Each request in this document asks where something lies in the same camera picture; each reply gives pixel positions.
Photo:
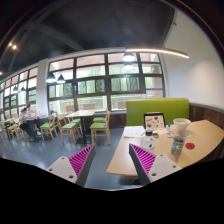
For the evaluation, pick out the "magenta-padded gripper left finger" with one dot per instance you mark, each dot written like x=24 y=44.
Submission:
x=61 y=167

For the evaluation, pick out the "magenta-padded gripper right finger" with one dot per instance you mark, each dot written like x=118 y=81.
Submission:
x=163 y=165

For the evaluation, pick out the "clear black-capped water bottle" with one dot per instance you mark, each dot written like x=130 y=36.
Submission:
x=148 y=140

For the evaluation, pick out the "green speckled ceramic mug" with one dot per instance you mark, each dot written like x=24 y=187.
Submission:
x=177 y=145

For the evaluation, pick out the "flat round red coaster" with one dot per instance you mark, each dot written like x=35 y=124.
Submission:
x=190 y=145

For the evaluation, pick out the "small blue-capped item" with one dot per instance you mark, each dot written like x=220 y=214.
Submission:
x=169 y=125

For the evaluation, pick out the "white paper sheets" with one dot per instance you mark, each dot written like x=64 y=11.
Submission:
x=133 y=131

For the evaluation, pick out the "white ceramic bowl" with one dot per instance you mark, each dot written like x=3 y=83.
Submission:
x=181 y=124

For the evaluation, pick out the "wooden chairs with green seats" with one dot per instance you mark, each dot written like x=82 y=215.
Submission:
x=99 y=126

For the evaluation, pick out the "green upholstered booth backrest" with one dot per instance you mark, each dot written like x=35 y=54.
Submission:
x=156 y=110

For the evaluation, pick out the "light wooden dining table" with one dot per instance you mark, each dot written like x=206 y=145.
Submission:
x=81 y=113

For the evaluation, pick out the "person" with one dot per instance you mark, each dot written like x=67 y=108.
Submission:
x=30 y=110
x=23 y=121

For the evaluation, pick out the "black pendant lamps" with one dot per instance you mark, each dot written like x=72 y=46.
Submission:
x=128 y=57

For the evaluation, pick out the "curved linear ceiling light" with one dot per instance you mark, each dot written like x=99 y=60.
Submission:
x=160 y=50

